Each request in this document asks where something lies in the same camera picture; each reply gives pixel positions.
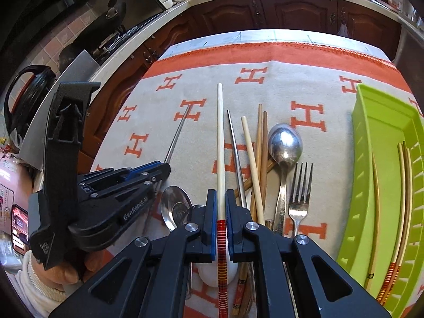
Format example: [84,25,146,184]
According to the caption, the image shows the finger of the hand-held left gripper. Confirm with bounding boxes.
[89,178,163,203]
[78,161,171,190]

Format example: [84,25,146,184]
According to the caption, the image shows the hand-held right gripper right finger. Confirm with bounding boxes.
[226,189,391,318]

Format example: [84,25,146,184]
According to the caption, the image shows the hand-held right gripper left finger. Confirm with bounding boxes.
[50,189,218,318]

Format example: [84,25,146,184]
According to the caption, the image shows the small metal spoon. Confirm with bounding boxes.
[160,185,206,300]

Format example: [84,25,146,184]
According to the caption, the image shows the metal chopstick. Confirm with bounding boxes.
[227,109,248,210]
[165,105,192,165]

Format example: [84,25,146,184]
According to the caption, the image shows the cream chopstick with red stripes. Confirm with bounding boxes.
[216,83,230,318]

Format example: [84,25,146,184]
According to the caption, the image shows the green plastic tray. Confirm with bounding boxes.
[336,83,424,317]

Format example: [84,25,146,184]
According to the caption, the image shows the person's left hand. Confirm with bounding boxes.
[49,249,111,285]

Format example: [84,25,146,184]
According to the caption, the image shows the white ceramic spoon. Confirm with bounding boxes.
[197,261,239,287]

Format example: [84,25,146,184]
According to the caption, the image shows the black kettle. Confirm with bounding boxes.
[5,64,58,137]

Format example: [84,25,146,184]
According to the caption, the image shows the pink box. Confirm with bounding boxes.
[0,157,34,213]

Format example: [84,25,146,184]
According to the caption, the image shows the metal fork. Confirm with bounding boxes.
[287,161,315,238]

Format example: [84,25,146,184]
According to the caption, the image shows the dark pot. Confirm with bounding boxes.
[58,44,84,72]

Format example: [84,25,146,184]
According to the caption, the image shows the large metal spoon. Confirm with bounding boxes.
[267,123,304,238]

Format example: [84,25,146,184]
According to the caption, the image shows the black gas stove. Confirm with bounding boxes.
[89,23,160,64]

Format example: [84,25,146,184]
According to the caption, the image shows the smartphone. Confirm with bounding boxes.
[11,203,32,256]

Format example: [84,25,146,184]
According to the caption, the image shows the orange printed blanket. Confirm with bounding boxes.
[89,39,424,318]

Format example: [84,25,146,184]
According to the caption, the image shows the black wok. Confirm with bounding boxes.
[99,0,134,31]

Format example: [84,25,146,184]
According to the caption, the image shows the cream chopstick red striped end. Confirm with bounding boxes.
[378,143,407,303]

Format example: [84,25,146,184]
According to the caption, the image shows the chopsticks in green basket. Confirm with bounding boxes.
[382,142,414,306]

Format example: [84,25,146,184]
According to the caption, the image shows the plastic bag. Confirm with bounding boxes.
[336,19,351,38]

